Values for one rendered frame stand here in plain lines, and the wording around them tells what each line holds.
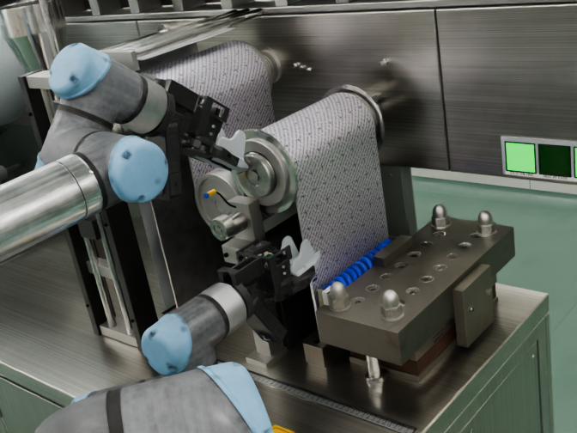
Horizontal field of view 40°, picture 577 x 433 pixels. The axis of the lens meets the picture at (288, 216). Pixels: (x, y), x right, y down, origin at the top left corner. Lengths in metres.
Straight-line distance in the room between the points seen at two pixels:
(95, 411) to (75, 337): 0.92
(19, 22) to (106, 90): 0.77
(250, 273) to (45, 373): 0.56
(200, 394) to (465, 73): 0.84
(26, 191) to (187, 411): 0.31
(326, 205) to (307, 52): 0.38
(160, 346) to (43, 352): 0.60
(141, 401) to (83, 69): 0.45
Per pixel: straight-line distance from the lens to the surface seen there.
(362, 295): 1.34
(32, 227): 0.90
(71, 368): 1.59
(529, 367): 1.56
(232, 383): 0.77
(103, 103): 1.06
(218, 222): 1.29
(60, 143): 1.04
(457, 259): 1.42
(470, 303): 1.37
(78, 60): 1.05
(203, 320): 1.14
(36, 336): 1.76
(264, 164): 1.27
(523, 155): 1.41
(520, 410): 1.56
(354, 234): 1.43
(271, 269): 1.21
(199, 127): 1.17
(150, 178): 0.94
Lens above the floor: 1.68
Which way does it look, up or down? 22 degrees down
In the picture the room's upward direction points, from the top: 10 degrees counter-clockwise
